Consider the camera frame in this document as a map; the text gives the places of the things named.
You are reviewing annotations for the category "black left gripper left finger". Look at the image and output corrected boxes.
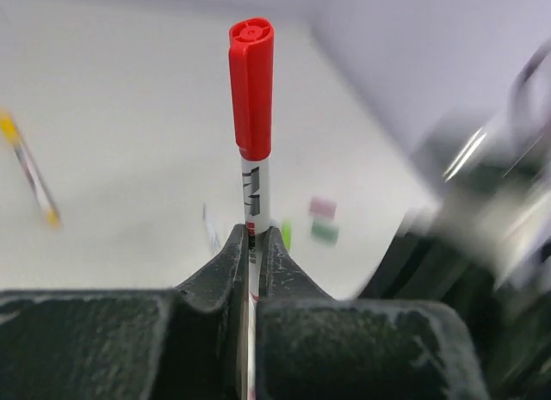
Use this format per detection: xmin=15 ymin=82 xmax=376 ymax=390
xmin=1 ymin=225 xmax=248 ymax=399

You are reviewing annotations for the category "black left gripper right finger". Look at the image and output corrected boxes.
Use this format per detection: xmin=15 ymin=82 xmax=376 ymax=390
xmin=256 ymin=229 xmax=489 ymax=399

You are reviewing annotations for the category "red marker pen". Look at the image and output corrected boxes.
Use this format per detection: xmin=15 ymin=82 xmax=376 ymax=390
xmin=241 ymin=158 xmax=270 ymax=399

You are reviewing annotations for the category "yellow marker pen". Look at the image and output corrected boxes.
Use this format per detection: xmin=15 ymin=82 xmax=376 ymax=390
xmin=1 ymin=112 xmax=61 ymax=227

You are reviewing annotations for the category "red pen cap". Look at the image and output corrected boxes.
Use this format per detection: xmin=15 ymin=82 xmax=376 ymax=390
xmin=228 ymin=17 xmax=275 ymax=162

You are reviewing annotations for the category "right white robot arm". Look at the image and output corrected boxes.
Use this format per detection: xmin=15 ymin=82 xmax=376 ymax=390
xmin=255 ymin=45 xmax=550 ymax=399

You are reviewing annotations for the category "white marker pen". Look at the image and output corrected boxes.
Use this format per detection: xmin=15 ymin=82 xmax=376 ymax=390
xmin=202 ymin=203 xmax=221 ymax=255

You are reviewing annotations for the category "dark green pen cap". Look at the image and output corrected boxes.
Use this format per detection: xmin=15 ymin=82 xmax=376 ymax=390
xmin=311 ymin=218 xmax=339 ymax=245

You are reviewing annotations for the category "light green pen cap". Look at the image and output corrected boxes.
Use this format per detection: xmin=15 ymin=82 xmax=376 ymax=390
xmin=281 ymin=219 xmax=292 ymax=250

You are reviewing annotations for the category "pink pen cap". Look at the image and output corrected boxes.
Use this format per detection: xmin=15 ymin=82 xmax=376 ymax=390
xmin=309 ymin=197 xmax=337 ymax=219

